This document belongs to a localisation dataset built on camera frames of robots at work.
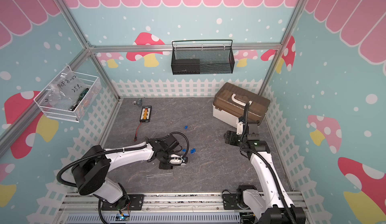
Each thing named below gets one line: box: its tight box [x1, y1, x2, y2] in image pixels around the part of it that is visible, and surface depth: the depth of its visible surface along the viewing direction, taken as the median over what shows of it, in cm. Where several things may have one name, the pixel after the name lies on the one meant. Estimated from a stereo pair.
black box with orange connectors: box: [139, 105, 152, 123], surface depth 111 cm
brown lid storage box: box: [212, 82, 271, 129], surface depth 95 cm
